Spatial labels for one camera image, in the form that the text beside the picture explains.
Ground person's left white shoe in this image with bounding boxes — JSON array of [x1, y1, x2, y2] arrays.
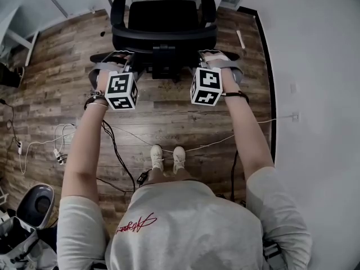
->
[[150, 144, 165, 172]]

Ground black wrist band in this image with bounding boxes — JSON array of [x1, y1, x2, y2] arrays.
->
[[221, 91, 250, 104]]

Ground person's legs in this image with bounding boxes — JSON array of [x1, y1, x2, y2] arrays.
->
[[147, 166, 198, 185]]

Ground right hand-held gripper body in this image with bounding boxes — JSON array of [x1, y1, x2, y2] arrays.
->
[[190, 55, 244, 107]]

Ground black bag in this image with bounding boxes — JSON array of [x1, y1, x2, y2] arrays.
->
[[0, 62, 25, 89]]

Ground grey round appliance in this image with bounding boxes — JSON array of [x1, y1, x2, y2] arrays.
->
[[15, 184, 56, 231]]

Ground black hanging cable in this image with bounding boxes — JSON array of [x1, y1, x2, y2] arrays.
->
[[229, 148, 240, 203]]

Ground person's right white shoe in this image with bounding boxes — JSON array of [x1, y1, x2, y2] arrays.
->
[[172, 146, 187, 175]]

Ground beaded wrist bracelets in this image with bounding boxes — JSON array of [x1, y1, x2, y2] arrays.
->
[[83, 89, 109, 110]]

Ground person's left forearm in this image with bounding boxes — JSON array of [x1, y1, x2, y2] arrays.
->
[[60, 93, 111, 205]]

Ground long white floor cable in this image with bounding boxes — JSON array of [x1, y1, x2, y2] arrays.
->
[[160, 117, 294, 154]]

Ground person's right forearm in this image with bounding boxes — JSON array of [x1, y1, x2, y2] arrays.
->
[[221, 80, 277, 186]]

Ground looped white cable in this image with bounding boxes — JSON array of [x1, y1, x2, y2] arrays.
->
[[19, 123, 77, 175]]

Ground grey harness strap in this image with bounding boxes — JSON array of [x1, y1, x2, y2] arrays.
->
[[262, 238, 285, 270]]

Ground thick black floor cable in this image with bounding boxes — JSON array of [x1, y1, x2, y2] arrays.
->
[[97, 119, 137, 193]]

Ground thin black cable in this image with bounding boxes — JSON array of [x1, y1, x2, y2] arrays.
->
[[0, 98, 21, 146]]

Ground white metal frame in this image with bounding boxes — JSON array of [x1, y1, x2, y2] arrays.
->
[[0, 6, 40, 67]]

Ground white t-shirt red script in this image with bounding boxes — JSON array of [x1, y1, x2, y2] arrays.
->
[[56, 166, 313, 270]]

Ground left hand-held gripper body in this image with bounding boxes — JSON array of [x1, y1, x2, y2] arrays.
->
[[88, 52, 140, 111]]

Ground person's white shoe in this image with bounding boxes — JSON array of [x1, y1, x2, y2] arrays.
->
[[150, 144, 165, 172], [172, 146, 187, 175]]

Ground black office chair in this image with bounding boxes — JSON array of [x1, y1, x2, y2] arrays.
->
[[89, 0, 240, 84]]

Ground grey white backpack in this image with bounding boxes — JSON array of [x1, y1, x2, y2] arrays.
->
[[0, 215, 58, 270]]

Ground white flat strip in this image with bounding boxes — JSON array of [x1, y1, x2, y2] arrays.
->
[[236, 29, 246, 50]]

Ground black power adapter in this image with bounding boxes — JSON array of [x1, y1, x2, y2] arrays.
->
[[136, 171, 151, 186]]

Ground black baseboard strip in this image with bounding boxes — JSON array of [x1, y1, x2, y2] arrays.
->
[[237, 6, 278, 159]]

